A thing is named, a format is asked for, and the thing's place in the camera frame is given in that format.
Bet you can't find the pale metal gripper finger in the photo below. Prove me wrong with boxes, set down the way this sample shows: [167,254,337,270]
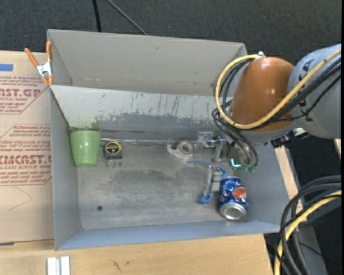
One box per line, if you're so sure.
[196,131,222,149]
[201,166,222,203]

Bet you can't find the blue thin curved piece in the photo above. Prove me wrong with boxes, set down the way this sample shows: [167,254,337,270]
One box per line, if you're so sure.
[186,159,229,205]

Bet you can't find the blue crushed drink can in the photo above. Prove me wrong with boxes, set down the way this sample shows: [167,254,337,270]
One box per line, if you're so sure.
[217,176,250,222]

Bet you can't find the clear tape dispenser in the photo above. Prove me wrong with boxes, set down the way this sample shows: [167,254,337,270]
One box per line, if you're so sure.
[166,139,196,161]

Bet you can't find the grey metal bin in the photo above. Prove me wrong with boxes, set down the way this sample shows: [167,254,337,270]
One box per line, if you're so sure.
[46,29,290,252]

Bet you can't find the black and yellow tape measure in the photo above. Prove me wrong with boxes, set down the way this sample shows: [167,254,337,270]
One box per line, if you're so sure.
[103,140,124,167]

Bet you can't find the green plastic cup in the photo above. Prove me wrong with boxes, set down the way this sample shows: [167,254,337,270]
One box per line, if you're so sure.
[69,128,101,168]

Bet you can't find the brown cardboard board, red print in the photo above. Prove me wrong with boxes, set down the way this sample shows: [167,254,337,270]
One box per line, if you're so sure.
[0,49,56,245]

